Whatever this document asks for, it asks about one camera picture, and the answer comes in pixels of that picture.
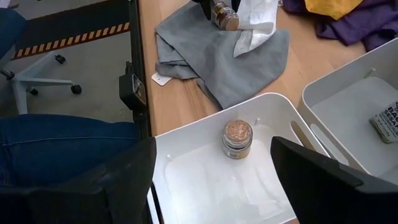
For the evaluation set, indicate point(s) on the small cork-lid glass jar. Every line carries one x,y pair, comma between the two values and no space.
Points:
237,133

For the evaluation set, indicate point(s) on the clear plastic bottle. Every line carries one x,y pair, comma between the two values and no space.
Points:
225,17

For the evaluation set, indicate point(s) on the light grey plastic bin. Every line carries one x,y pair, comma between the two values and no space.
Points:
342,124

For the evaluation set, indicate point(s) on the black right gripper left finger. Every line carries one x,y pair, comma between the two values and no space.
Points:
77,205

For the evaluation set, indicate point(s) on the grey cloth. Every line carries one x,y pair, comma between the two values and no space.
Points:
217,62

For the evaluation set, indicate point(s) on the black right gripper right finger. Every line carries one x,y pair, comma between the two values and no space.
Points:
326,202

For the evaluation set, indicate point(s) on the yellow black hazard tape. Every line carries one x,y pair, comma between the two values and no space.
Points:
71,40

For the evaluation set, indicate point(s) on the yellow cloth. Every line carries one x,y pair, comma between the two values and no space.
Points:
332,7

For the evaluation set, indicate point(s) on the black table-level camera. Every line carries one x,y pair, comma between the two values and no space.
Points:
132,91

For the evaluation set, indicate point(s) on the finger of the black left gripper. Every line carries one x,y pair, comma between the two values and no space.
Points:
206,7
236,4

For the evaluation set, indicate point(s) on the purple cloth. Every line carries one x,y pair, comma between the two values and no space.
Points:
357,28

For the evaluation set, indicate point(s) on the white cloth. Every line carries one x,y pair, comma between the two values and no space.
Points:
258,25

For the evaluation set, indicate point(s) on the office chair white base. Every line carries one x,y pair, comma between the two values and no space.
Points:
28,82

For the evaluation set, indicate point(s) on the person's leg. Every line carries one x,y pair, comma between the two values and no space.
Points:
62,146

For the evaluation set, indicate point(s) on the white plastic bin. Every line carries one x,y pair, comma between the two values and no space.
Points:
202,186

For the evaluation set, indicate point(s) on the white-lid bagel sesame jar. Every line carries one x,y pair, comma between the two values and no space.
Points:
387,124

